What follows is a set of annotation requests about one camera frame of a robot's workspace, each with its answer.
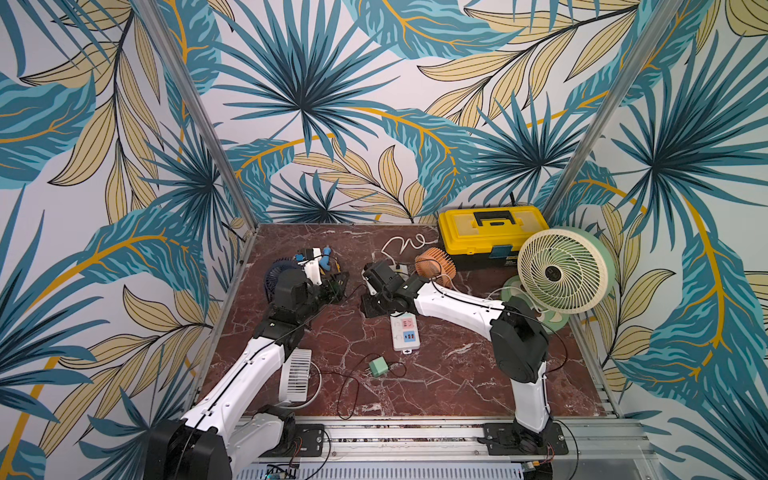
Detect blue plastic toy figure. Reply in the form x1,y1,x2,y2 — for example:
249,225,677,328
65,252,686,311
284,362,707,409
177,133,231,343
319,246,332,272

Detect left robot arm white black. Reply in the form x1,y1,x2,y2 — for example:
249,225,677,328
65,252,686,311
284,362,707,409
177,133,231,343
143,267,349,479

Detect white small fan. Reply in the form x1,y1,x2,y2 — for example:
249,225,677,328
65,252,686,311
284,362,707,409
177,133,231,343
278,348,312,406

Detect white power strip cord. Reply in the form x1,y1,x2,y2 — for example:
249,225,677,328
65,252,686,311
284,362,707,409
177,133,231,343
375,235,440,269

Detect dark blue small fan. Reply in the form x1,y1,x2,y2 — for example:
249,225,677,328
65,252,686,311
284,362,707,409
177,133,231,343
263,257,300,303

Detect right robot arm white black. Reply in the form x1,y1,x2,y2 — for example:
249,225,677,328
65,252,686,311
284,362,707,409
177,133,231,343
362,261,551,434

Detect orange small desk fan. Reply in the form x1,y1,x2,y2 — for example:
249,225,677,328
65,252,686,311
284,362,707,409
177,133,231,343
414,247,457,287

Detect yellow black toolbox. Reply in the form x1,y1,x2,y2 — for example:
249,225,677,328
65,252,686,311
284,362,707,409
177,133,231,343
438,206,549,271

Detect white power strip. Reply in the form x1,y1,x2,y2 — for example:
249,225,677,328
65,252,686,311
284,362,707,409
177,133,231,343
390,313,420,355

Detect large green cream desk fan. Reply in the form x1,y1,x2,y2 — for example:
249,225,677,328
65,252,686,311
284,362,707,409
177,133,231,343
500,227,617,333

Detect white fan plug and cable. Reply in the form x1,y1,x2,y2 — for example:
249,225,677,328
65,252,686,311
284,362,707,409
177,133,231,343
443,281,511,307

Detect green plug adapter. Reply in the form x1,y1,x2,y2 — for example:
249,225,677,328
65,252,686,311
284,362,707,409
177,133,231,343
368,356,390,378

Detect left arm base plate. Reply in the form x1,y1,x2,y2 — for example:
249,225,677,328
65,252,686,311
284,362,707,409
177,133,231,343
283,423,326,458

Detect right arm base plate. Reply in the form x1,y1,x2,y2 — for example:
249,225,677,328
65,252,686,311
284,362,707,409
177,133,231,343
477,421,569,458

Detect black thin cable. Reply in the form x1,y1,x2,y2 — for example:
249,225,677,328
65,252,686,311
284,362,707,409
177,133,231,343
311,353,409,421

